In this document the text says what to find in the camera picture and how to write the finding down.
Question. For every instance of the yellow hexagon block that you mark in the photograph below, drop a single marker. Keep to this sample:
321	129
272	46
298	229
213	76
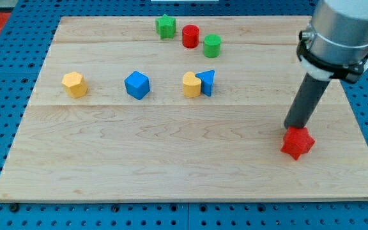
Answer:
74	84

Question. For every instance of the blue cube block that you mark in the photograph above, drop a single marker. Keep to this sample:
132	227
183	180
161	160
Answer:
137	85

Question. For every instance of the red star block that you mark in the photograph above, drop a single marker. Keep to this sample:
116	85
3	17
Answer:
296	142

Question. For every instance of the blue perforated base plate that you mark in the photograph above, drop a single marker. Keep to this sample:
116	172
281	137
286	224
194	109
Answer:
24	42

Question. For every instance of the green star block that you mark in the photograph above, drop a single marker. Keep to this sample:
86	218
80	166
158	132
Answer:
165	26

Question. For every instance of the green cylinder block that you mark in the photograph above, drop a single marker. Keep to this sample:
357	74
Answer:
211	45

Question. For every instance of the red cylinder block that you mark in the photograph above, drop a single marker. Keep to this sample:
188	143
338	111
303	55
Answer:
190	36

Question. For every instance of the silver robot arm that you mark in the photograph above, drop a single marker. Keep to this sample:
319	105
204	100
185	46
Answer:
334	45

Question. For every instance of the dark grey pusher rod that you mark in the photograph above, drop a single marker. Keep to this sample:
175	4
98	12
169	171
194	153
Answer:
306	100

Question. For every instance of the yellow heart block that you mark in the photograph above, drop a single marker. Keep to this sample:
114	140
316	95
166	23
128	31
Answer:
191	85

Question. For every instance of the blue triangle block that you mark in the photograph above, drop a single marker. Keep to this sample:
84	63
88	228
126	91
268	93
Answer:
207	80

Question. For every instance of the wooden board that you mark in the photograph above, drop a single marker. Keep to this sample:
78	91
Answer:
108	147

